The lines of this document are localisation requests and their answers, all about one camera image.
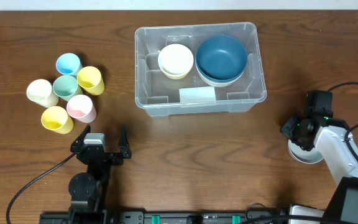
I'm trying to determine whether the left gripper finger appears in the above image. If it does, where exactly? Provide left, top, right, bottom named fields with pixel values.
left=70, top=124, right=91, bottom=153
left=118, top=126, right=132, bottom=159

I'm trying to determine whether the light grey small bowl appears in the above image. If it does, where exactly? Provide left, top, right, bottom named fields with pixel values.
left=288, top=140, right=323, bottom=164

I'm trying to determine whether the yellow small bowl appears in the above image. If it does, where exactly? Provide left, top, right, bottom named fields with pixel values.
left=162, top=70, right=188, bottom=80

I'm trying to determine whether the beige large bowl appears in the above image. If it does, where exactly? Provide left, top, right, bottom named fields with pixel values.
left=198, top=70, right=242, bottom=87

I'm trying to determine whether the white small bowl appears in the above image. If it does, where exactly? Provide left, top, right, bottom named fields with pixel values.
left=157, top=44, right=194, bottom=74

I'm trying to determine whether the dark blue bowl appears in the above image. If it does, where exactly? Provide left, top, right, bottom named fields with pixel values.
left=195, top=35, right=248, bottom=80
left=195, top=63, right=248, bottom=83

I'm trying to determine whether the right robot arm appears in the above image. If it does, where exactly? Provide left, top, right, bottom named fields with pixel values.
left=280, top=90, right=358, bottom=223

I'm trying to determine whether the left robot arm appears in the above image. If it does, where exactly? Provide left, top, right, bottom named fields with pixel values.
left=68, top=125, right=132, bottom=212

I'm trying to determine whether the clear plastic storage container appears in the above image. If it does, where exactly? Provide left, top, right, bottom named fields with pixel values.
left=134, top=22, right=267, bottom=117

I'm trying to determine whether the yellow cup lower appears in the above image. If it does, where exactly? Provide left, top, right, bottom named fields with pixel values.
left=41, top=106, right=74, bottom=134

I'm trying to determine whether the yellow cup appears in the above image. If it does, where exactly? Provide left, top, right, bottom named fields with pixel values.
left=41, top=106, right=74, bottom=134
left=76, top=66, right=105, bottom=95

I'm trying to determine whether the pink cup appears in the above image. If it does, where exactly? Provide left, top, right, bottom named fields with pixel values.
left=66, top=95, right=97, bottom=123

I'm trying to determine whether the green cup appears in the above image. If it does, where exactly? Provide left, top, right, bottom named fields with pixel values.
left=52, top=75, right=83, bottom=101

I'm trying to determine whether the cream white cup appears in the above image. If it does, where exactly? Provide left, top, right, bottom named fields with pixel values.
left=26, top=79, right=59, bottom=108

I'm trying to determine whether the yellow cup upper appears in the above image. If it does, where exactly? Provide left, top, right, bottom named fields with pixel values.
left=76, top=66, right=105, bottom=95

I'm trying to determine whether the light blue cup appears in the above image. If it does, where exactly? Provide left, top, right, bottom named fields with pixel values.
left=55, top=53, right=83, bottom=77

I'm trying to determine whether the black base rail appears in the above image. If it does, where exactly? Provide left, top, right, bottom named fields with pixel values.
left=39, top=211, right=270, bottom=224

